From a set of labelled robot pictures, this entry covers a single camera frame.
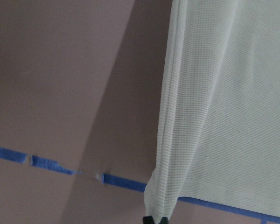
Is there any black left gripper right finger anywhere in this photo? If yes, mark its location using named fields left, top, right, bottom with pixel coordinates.
left=160, top=217, right=169, bottom=224

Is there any sage green long-sleeve shirt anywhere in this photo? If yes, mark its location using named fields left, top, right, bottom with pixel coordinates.
left=144, top=0, right=280, bottom=223

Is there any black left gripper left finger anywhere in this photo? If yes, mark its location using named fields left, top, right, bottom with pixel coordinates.
left=142, top=216, right=154, bottom=224

